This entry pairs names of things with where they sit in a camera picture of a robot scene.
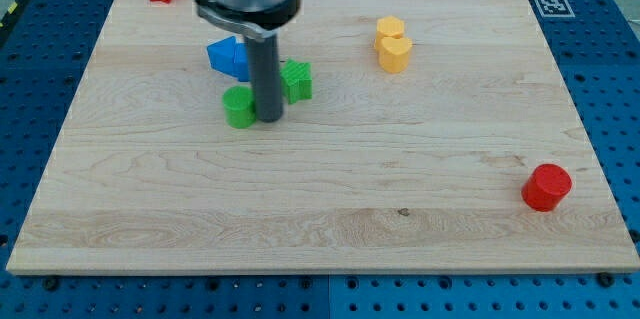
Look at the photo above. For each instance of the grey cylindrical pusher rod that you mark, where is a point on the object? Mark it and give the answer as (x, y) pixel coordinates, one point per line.
(264, 73)

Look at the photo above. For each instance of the green star block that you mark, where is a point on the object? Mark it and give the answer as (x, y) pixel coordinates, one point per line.
(296, 81)

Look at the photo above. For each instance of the light wooden board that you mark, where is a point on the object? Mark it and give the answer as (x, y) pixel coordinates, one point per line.
(416, 172)

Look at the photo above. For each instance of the blue triangular block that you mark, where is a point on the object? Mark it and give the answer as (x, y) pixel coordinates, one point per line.
(228, 56)

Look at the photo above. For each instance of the green cylinder block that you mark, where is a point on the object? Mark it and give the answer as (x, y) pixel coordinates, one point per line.
(239, 107)

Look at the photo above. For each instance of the yellow hexagon block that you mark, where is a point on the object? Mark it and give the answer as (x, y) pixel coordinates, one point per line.
(389, 26)

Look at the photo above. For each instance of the yellow heart block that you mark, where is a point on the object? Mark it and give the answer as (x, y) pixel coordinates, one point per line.
(394, 54)

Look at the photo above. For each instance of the white fiducial marker tag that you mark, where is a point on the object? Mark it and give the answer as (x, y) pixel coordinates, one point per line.
(554, 8)

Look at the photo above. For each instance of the red cylinder block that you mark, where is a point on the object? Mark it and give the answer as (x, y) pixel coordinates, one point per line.
(546, 187)

